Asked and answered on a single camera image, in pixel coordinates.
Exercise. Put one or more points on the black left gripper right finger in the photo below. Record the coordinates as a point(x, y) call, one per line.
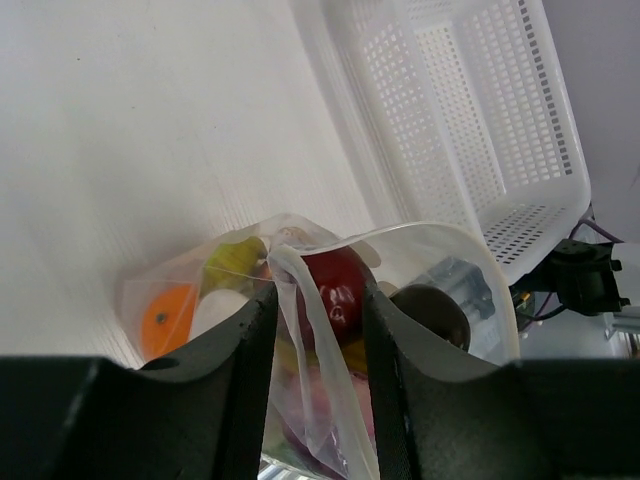
point(440, 413)

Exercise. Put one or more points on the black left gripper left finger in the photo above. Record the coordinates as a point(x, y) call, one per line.
point(196, 413)

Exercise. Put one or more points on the orange toy orange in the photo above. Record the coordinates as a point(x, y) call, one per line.
point(167, 320)

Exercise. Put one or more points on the dark purple toy plum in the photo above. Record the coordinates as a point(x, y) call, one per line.
point(435, 310)

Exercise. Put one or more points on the white toy radish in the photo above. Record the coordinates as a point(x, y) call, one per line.
point(215, 308)

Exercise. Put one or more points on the clear zip top bag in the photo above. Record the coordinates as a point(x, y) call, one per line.
point(430, 253)

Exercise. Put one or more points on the yellow toy banana bunch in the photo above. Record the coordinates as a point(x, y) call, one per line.
point(231, 264)

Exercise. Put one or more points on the dark red toy apple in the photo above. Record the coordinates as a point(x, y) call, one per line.
point(340, 277)

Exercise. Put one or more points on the white perforated plastic basket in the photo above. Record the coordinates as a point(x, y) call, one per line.
point(456, 112)

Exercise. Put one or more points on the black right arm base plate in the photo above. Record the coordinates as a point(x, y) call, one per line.
point(582, 275)

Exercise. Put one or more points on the silver aluminium front rail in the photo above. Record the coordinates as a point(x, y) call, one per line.
point(623, 330)

